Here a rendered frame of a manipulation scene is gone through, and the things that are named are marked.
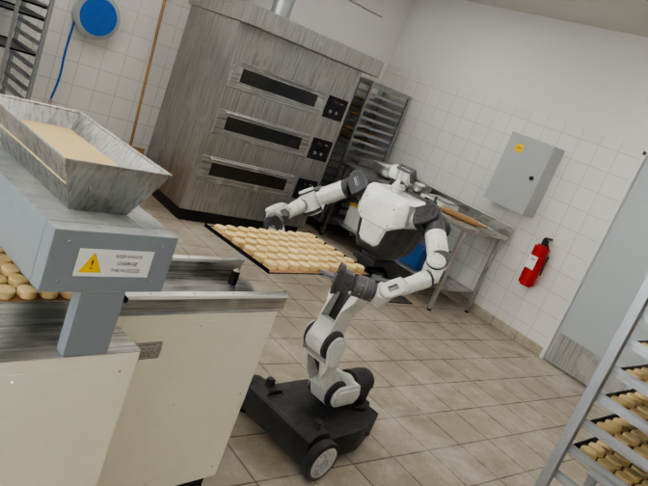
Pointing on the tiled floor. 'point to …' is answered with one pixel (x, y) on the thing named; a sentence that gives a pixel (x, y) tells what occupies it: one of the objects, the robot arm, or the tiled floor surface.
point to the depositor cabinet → (59, 406)
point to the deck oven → (250, 113)
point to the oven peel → (147, 79)
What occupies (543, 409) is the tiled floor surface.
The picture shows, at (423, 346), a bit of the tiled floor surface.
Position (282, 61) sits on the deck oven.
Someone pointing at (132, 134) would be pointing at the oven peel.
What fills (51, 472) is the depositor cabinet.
